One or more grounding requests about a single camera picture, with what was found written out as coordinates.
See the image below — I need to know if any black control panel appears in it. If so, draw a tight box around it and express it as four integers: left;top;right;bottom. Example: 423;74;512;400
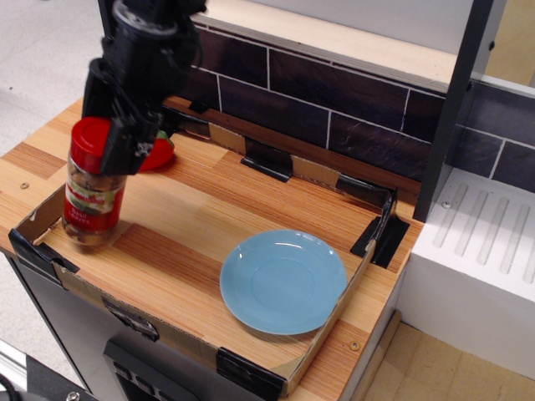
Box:
103;338;201;401

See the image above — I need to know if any white ribbed drainer board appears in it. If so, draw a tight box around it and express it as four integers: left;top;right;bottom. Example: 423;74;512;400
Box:
397;169;534;378

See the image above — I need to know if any red toy tomato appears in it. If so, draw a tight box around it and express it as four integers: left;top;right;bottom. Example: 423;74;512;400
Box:
140;130;175;172

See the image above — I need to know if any red-capped basil spice bottle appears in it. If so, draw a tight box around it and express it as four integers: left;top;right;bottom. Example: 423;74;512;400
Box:
62;117;127;246

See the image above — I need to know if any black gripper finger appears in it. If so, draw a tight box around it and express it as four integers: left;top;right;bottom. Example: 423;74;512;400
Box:
99;115;160;175
82;62;115;118

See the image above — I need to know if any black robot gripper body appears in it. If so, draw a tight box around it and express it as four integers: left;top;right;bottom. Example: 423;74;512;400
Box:
91;24;201;127

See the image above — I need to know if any dark grey shelf post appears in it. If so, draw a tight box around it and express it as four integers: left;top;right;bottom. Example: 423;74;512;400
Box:
413;1;493;222

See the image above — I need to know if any light blue ceramic plate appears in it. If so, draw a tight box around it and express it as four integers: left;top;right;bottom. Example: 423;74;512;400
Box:
220;230;348;335

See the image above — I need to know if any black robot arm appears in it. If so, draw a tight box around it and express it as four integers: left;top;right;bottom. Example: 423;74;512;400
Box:
82;1;206;175

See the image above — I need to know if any brown cardboard fence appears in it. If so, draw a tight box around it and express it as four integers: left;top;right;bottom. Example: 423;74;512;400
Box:
1;102;423;400

